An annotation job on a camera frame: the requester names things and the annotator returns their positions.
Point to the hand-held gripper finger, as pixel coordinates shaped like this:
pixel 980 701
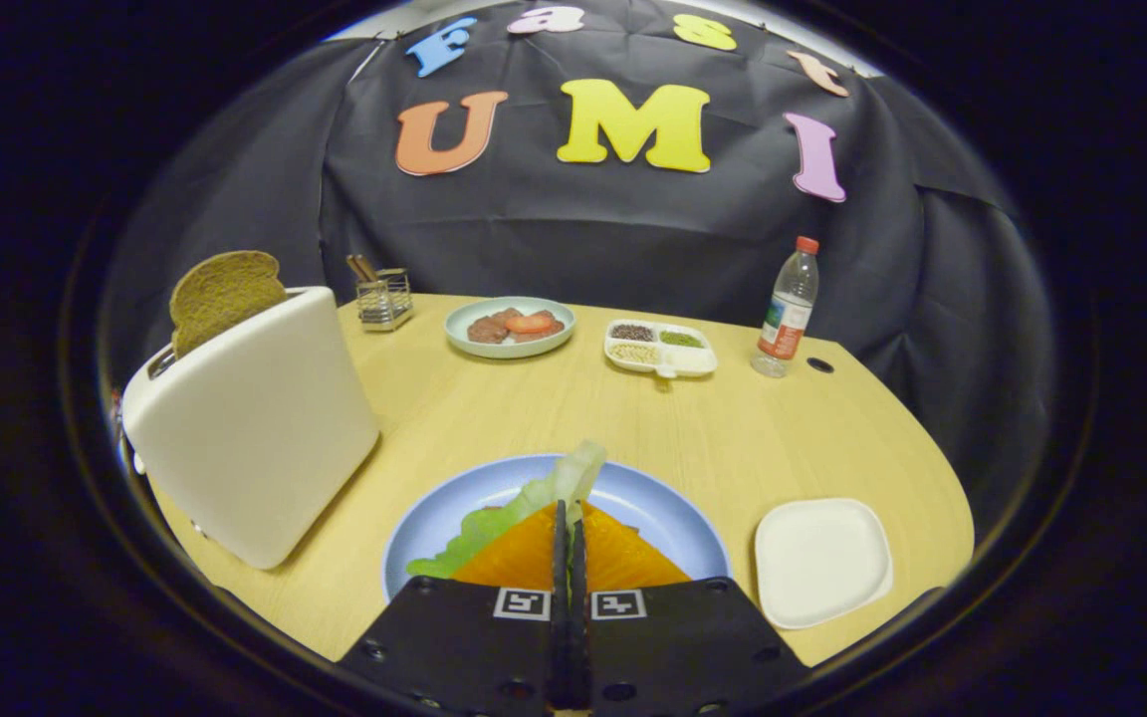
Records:
pixel 579 617
pixel 561 617

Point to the green lettuce leaf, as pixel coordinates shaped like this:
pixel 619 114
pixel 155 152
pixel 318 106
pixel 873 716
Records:
pixel 494 528

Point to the round-topped brown bread slice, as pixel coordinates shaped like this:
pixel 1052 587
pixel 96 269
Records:
pixel 225 294

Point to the blue round plate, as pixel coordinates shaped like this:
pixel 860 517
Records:
pixel 653 508

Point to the white square plate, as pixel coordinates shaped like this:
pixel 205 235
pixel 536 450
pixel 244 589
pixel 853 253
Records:
pixel 822 563

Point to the pale green round plate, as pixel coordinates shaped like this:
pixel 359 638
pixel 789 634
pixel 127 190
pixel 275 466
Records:
pixel 509 351

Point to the white divided seed tray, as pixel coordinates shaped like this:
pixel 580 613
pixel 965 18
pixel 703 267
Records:
pixel 693 360

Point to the red sausage slice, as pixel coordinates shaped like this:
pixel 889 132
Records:
pixel 531 324

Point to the brown meat pieces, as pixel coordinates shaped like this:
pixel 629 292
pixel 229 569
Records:
pixel 486 329

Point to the clear bottle red cap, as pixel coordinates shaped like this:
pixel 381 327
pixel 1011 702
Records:
pixel 783 329

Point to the white toaster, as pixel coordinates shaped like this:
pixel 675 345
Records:
pixel 255 428

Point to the black backdrop cloth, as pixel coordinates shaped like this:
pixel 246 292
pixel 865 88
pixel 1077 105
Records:
pixel 583 239

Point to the wooden chopsticks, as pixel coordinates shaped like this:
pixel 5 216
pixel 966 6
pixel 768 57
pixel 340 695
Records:
pixel 362 269

